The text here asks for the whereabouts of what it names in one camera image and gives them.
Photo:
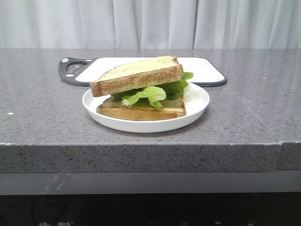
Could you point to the green lettuce leaf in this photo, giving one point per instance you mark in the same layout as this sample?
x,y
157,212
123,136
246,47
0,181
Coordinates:
x,y
155,94

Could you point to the bread slice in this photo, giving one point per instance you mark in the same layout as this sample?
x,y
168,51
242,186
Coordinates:
x,y
142,110
138,74

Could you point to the white round plate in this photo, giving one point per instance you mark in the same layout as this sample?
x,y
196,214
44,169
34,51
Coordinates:
x,y
196,99

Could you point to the white cutting board grey rim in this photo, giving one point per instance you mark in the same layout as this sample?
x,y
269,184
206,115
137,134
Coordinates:
x,y
81,72

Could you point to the white curtain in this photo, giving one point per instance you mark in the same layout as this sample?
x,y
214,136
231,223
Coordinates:
x,y
150,24

